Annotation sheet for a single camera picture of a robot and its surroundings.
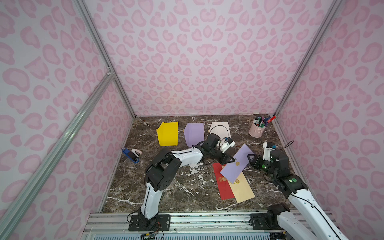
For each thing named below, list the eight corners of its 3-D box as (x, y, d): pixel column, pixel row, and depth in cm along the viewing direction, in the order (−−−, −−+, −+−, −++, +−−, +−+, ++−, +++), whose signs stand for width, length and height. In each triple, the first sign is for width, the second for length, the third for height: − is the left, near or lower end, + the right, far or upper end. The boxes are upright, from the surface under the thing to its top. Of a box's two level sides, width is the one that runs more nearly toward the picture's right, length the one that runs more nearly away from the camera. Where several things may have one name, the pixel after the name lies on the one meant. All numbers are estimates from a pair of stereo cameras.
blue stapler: (119, 154, 101) (117, 152, 98) (128, 146, 105) (126, 143, 102) (136, 164, 96) (135, 161, 94) (144, 154, 101) (143, 152, 98)
